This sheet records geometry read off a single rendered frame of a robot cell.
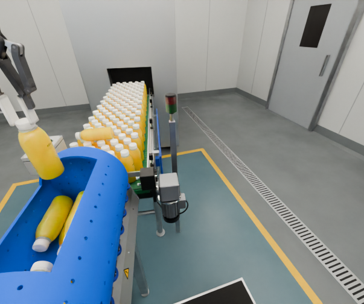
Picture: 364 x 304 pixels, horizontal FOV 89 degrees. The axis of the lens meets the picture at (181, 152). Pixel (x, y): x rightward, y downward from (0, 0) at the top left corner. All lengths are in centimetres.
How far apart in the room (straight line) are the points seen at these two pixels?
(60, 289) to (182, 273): 133
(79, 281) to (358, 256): 208
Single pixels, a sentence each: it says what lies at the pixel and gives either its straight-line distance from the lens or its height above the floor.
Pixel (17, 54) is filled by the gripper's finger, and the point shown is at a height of 152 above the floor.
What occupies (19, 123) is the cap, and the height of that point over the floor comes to 138.
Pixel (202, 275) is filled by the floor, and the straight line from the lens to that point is 170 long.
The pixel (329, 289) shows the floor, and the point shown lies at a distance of 194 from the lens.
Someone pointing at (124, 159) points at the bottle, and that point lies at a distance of 93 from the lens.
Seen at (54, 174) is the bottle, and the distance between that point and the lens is 66.
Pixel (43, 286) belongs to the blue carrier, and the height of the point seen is 121.
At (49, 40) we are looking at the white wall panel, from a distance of 490.
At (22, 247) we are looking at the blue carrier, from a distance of 74.
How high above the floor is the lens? 156
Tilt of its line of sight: 33 degrees down
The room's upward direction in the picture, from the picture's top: 1 degrees counter-clockwise
